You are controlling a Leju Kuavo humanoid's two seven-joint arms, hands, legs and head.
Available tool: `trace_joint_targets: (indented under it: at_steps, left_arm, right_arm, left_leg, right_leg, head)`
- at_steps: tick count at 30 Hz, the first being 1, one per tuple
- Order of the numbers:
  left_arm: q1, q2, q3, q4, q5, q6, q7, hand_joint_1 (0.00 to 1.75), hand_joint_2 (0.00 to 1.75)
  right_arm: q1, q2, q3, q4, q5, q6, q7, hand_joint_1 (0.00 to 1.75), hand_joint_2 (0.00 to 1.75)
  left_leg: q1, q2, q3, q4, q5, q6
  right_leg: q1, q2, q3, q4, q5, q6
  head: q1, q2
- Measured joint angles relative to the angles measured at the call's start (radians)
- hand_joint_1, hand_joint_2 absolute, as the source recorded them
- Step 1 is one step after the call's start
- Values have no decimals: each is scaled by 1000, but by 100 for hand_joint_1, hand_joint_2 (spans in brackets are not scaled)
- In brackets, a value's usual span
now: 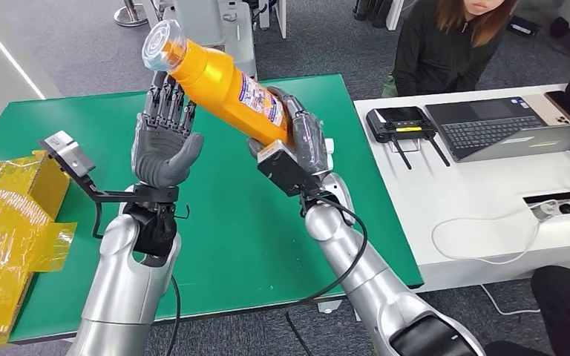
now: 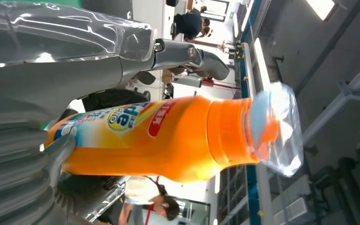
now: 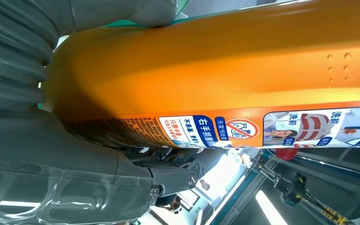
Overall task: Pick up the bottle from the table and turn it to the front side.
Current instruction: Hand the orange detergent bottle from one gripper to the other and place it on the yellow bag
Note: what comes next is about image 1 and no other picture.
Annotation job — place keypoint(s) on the orange bottle with clear cap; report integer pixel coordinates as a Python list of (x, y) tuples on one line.
[(216, 78)]

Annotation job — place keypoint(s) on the white machine base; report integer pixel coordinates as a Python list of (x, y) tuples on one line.
[(236, 34)]

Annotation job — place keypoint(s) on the person's leg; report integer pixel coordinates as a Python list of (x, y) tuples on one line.
[(567, 309)]

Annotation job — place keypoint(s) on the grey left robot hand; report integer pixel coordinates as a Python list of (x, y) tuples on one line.
[(159, 157)]

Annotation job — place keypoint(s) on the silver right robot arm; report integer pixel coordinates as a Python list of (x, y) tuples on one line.
[(363, 280)]

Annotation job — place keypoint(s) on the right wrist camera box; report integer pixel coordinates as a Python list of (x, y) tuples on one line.
[(285, 172)]

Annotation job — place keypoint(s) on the white furniture leg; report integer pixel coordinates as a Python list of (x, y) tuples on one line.
[(393, 14)]

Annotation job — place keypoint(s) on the grey laptop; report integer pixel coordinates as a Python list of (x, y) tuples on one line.
[(491, 130)]

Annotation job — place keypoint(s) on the metal stanchion base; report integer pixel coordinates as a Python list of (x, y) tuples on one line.
[(130, 14)]

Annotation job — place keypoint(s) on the yellow cardboard box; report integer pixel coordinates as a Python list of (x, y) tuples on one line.
[(4, 231)]

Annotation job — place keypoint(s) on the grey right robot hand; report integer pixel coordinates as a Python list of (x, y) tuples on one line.
[(309, 140)]

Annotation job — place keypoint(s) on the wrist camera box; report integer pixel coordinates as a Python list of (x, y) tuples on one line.
[(285, 172), (66, 150)]

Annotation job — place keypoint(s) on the black remote controller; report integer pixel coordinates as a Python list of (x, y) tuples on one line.
[(398, 123)]

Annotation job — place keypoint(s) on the person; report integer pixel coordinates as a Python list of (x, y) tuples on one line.
[(432, 54)]

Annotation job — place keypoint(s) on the gold smartphone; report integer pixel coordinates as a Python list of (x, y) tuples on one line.
[(543, 110)]

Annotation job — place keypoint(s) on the white furniture panel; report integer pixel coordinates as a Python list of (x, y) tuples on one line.
[(279, 17)]

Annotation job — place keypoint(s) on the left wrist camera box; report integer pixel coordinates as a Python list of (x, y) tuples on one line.
[(66, 150)]

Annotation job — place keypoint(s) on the white table foot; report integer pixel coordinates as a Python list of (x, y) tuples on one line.
[(329, 307)]

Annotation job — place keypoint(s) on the white power strip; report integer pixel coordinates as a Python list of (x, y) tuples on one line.
[(544, 211)]

